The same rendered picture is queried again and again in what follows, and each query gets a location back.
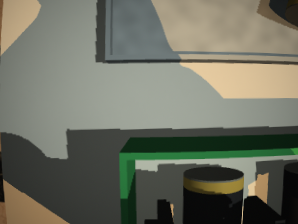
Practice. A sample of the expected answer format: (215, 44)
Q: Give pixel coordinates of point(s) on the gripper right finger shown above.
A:
(256, 211)

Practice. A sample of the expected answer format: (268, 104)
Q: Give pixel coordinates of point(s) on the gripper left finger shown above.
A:
(164, 213)

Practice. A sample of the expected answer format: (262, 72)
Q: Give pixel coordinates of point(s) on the green open-top box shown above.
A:
(164, 159)

